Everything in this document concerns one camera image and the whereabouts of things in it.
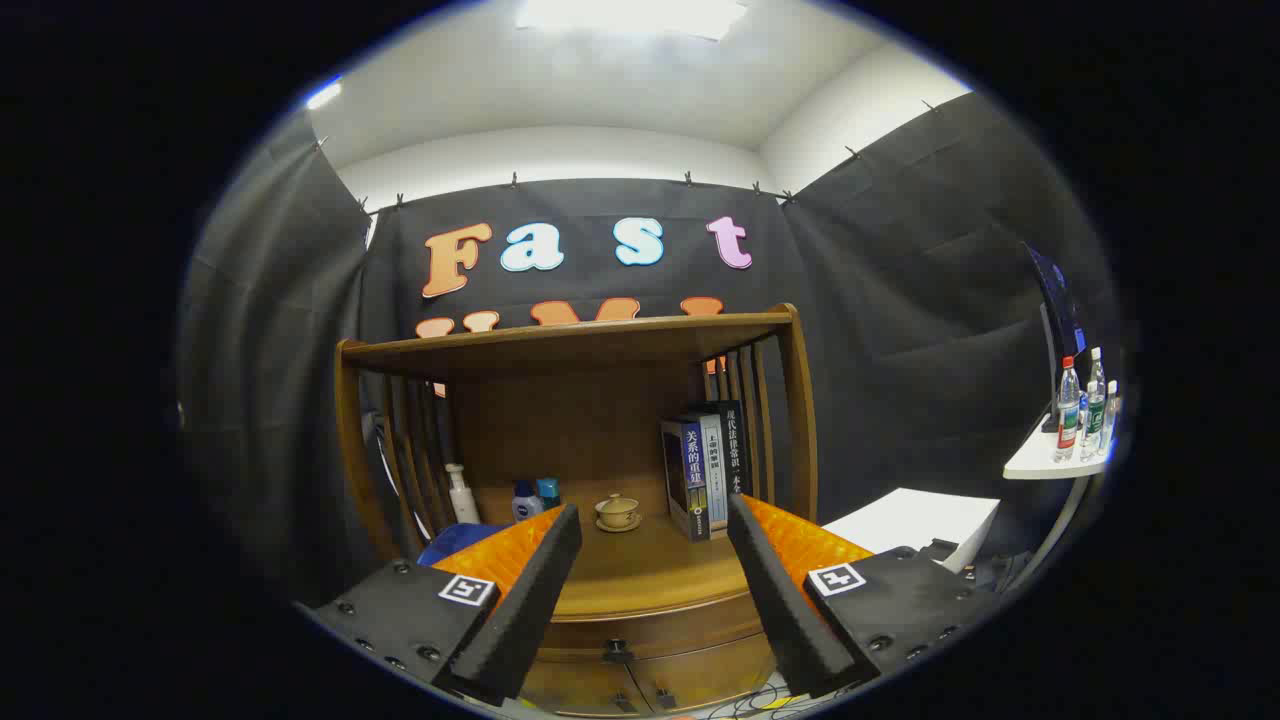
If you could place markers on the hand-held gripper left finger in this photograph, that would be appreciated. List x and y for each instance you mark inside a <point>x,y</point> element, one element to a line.
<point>535,590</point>

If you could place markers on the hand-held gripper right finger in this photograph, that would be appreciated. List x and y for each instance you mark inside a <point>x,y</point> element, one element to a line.
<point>775,590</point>

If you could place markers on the wooden drawer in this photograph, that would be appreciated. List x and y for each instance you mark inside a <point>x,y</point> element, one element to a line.
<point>690,625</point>

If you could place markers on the wooden cabinet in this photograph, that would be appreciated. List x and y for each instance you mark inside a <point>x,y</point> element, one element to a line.
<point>560,430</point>

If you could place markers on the white bottle blue cap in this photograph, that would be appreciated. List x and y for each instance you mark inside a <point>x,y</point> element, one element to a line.
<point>525,505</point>

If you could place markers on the blue towel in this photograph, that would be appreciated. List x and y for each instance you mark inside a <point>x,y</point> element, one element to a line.
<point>455,541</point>

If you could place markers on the teal clear bottle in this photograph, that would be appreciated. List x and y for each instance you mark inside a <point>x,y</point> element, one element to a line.
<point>549,492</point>

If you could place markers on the beige lidded teacup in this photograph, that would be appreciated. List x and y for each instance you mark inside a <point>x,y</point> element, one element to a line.
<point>617,513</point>

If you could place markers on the white pump bottle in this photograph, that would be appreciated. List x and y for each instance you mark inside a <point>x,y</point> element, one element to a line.
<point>462,500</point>

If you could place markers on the pale blue spine book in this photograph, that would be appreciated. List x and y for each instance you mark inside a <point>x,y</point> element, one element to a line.
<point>714,470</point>

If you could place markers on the black spine book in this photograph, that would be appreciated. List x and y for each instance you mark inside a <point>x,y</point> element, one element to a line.
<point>736,450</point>

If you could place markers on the white box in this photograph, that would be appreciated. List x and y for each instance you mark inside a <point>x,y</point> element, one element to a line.
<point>920,520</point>

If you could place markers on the white side table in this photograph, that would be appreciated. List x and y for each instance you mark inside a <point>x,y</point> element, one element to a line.
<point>1035,462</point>

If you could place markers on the red label water bottle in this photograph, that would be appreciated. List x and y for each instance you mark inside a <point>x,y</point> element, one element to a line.
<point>1067,415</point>

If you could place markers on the green label water bottle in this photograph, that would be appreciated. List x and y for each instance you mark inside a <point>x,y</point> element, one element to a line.
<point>1094,410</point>

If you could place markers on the small clear water bottle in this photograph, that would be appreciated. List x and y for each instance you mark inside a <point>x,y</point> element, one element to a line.
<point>1110,420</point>

